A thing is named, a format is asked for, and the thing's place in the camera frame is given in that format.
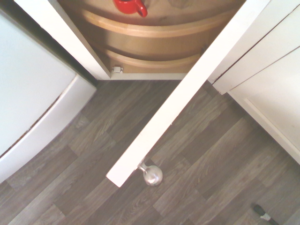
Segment white panelled cabinet door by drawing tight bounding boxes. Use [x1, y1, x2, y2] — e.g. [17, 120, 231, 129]
[228, 46, 300, 166]

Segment white cabinet on right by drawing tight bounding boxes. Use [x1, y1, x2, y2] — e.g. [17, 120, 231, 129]
[207, 0, 300, 95]

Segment wooden lazy susan shelf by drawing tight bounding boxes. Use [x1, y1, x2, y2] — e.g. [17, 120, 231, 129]
[103, 48, 202, 74]
[57, 0, 246, 61]

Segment round silver door knob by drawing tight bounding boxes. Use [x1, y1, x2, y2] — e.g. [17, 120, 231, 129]
[137, 162, 164, 187]

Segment red ceramic mug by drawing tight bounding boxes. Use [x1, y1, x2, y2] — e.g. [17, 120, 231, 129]
[112, 0, 149, 18]

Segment white dishwasher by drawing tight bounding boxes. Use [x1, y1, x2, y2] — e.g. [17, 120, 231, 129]
[0, 8, 98, 185]

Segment black and white tool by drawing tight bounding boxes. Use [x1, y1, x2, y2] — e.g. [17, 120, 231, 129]
[252, 204, 279, 225]

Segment white cabinet frame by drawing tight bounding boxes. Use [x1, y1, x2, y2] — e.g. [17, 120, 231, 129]
[14, 0, 188, 81]

